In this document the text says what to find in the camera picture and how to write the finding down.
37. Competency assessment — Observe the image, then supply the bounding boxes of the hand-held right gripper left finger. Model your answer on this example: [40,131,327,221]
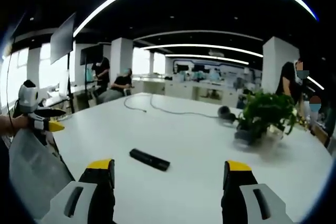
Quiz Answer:
[39,158,117,224]

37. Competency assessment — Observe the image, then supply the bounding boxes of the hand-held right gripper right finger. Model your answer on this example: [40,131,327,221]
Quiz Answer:
[221,160,295,224]

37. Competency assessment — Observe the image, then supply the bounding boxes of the black remote control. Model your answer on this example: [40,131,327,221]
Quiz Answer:
[129,148,171,172]

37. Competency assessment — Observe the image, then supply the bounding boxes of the black screen stand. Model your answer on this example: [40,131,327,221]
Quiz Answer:
[66,52,76,114]

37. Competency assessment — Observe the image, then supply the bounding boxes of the clear plastic bag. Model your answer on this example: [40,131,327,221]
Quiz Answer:
[7,129,76,220]

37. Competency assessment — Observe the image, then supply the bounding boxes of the large black screen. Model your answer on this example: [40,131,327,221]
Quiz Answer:
[49,13,77,65]

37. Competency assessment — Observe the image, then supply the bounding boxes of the green potted plant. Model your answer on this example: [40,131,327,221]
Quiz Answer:
[234,90,301,147]

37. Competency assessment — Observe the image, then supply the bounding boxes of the dark round object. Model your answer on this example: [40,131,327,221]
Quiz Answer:
[216,105,239,125]

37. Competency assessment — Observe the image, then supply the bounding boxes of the brown wooden chair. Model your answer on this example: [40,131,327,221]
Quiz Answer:
[311,123,332,148]

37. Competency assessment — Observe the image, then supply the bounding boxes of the thin black cable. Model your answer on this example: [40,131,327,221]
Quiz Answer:
[5,11,27,137]

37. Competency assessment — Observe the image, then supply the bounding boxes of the grey cable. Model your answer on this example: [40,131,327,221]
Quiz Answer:
[123,93,148,114]
[150,93,224,119]

